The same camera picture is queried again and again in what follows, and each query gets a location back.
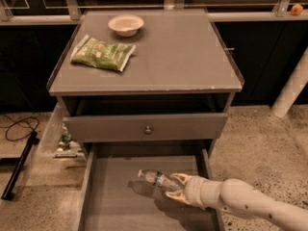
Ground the white pole leg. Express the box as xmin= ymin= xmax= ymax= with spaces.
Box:
xmin=271 ymin=47 xmax=308 ymax=117

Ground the clear plastic water bottle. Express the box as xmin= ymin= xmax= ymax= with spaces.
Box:
xmin=138 ymin=169 xmax=183 ymax=192

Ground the metal railing frame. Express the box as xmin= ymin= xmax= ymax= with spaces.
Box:
xmin=0 ymin=0 xmax=308 ymax=25

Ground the grey drawer cabinet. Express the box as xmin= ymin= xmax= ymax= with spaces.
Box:
xmin=48 ymin=10 xmax=244 ymax=150

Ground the round metal drawer knob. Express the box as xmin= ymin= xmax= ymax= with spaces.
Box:
xmin=144 ymin=126 xmax=153 ymax=135

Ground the grey top drawer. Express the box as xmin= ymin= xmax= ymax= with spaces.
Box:
xmin=64 ymin=113 xmax=228 ymax=142

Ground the white paper bowl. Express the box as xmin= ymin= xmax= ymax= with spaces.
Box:
xmin=108 ymin=14 xmax=144 ymax=38

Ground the grey open middle drawer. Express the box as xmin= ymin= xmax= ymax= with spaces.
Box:
xmin=74 ymin=142 xmax=224 ymax=231

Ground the black cable on floor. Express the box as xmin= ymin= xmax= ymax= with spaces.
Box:
xmin=0 ymin=113 xmax=41 ymax=142

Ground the small orange object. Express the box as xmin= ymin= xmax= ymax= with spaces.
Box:
xmin=291 ymin=4 xmax=303 ymax=15

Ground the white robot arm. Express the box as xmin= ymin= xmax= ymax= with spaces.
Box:
xmin=166 ymin=173 xmax=308 ymax=231

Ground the green chip bag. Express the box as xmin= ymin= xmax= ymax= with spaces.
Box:
xmin=70 ymin=35 xmax=136 ymax=72

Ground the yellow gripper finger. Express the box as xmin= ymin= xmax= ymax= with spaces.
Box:
xmin=165 ymin=190 xmax=190 ymax=205
xmin=170 ymin=173 xmax=193 ymax=187

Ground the black metal floor bar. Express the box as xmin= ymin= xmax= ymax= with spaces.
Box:
xmin=1 ymin=131 xmax=39 ymax=200

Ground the clear plastic storage bin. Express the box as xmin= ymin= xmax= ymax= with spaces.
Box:
xmin=38 ymin=105 xmax=87 ymax=161

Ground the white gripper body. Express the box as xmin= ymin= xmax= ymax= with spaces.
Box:
xmin=184 ymin=176 xmax=207 ymax=210

